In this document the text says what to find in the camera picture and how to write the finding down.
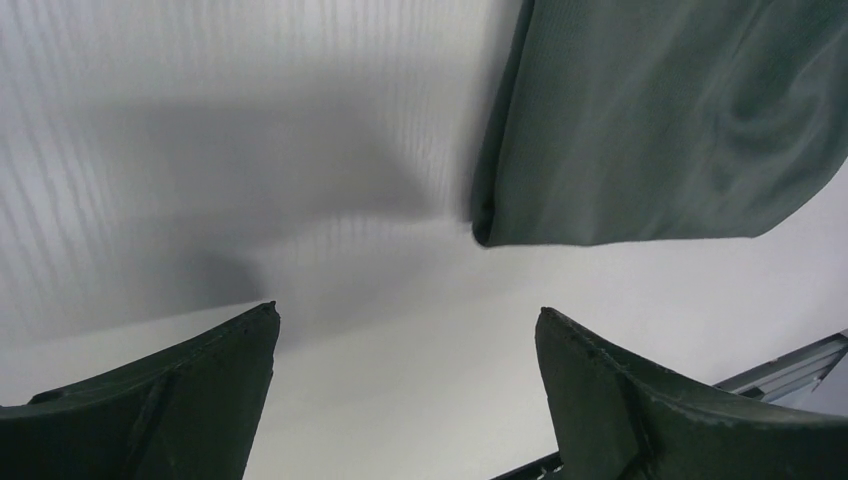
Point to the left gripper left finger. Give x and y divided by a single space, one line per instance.
190 411

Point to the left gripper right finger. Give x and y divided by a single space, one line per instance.
662 424

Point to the dark grey t-shirt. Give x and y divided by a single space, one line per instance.
629 121

